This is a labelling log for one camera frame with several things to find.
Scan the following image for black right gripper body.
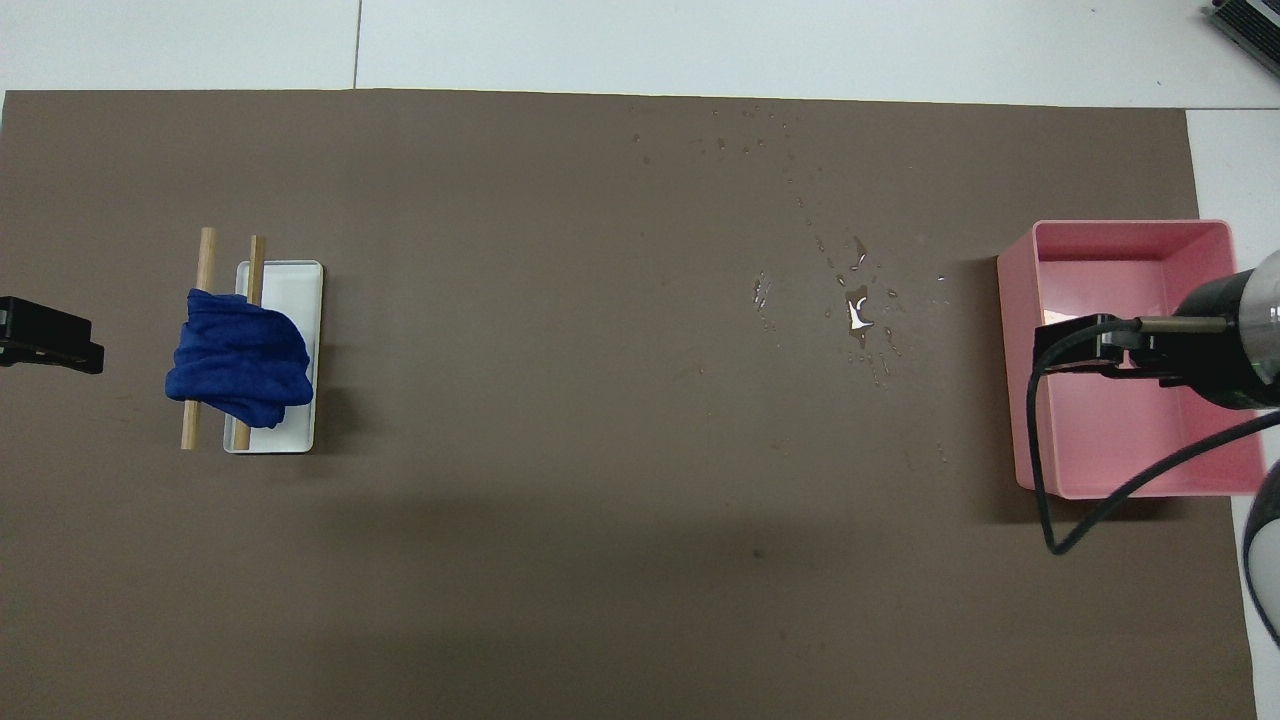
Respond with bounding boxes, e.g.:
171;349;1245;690
1140;270;1280;411

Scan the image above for blue towel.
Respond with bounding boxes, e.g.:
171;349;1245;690
165;288;315;429

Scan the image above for water puddle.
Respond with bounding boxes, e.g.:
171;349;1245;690
843;284;879;349

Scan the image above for pink plastic bin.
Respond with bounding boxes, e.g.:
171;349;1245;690
996;219;1269;500

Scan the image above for darker wooden dowel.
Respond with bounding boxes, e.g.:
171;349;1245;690
233;235;268;451

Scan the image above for white rectangular tray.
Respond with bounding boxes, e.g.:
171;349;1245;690
223;260;325;455

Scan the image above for dark ribbed device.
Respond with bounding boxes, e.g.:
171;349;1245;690
1203;0;1280;63

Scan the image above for brown table mat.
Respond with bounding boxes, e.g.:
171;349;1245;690
0;88;1259;720

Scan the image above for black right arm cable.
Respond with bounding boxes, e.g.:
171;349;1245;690
1028;314;1280;556

